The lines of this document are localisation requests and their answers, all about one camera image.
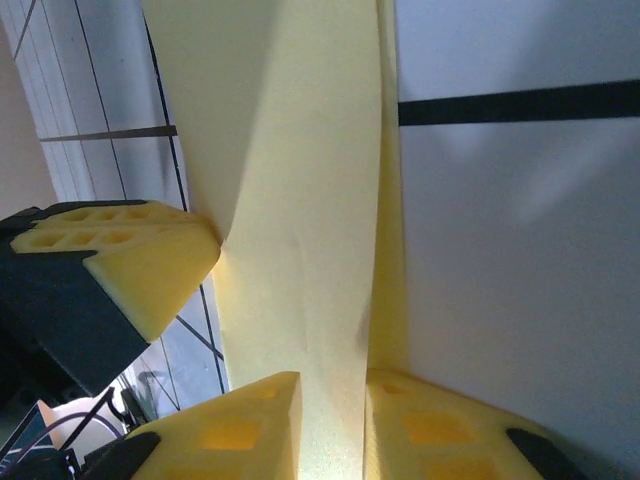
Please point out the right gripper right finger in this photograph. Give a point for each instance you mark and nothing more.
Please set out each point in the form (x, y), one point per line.
(440, 435)

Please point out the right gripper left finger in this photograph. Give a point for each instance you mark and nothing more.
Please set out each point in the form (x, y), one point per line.
(225, 435)

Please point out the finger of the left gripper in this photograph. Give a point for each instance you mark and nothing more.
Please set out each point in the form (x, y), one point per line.
(100, 214)
(150, 280)

